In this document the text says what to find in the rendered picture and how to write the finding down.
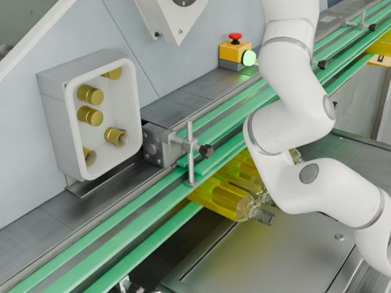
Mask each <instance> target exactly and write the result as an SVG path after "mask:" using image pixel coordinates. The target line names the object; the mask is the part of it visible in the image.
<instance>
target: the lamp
mask: <svg viewBox="0 0 391 293"><path fill-rule="evenodd" d="M254 62H255V53H254V52H253V51H250V50H247V49H246V50H245V51H244V52H243V54H242V56H241V63H242V65H247V66H251V65H253V64H254Z"/></svg>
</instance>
